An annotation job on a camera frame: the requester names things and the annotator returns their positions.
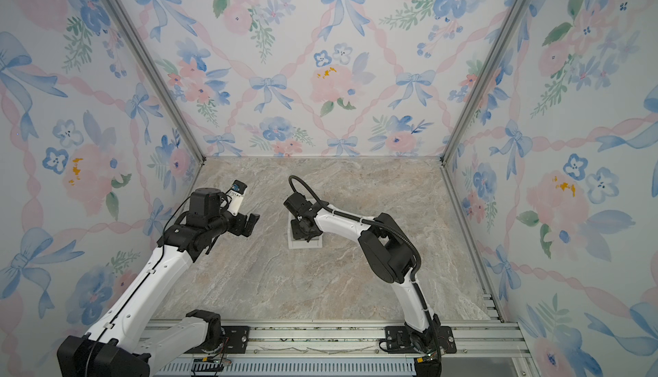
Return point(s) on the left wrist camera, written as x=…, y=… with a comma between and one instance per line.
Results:
x=236, y=194

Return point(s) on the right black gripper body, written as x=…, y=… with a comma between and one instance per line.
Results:
x=297, y=230

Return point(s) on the left aluminium corner post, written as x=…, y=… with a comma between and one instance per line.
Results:
x=150, y=70

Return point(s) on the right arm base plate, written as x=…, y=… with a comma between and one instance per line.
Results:
x=405, y=340

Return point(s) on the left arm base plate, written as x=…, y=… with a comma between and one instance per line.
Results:
x=233, y=340

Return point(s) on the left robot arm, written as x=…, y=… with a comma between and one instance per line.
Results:
x=113, y=346

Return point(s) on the aluminium corner post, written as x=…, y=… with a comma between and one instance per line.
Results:
x=150, y=70
x=495, y=55

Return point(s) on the right aluminium corner post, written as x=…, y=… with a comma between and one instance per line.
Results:
x=495, y=55

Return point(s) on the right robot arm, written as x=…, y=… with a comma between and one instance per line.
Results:
x=391, y=256

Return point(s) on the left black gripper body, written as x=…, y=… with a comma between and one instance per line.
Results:
x=236, y=224

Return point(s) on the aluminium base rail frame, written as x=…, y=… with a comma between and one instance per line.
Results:
x=361, y=348

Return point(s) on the white plastic bin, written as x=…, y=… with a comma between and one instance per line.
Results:
x=301, y=244

